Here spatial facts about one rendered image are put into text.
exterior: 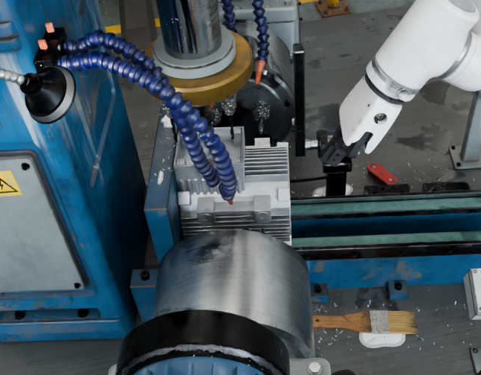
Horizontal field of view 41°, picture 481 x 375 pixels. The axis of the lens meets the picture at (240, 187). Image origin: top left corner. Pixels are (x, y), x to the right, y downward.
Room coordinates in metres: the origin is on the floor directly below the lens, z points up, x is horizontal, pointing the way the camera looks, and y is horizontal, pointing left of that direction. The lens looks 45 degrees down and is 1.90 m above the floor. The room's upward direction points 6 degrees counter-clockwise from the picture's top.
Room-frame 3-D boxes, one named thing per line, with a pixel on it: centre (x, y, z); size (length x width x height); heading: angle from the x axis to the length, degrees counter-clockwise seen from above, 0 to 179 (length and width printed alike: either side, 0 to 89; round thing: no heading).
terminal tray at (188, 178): (0.86, 0.05, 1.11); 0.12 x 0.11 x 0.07; 84
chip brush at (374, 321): (0.68, -0.21, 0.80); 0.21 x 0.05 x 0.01; 82
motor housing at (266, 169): (0.86, 0.01, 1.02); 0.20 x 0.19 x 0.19; 84
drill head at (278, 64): (1.19, -0.02, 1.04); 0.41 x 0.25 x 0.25; 175
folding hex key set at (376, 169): (1.07, -0.34, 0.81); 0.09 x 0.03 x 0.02; 29
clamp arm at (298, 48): (0.98, -0.13, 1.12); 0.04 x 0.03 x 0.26; 85
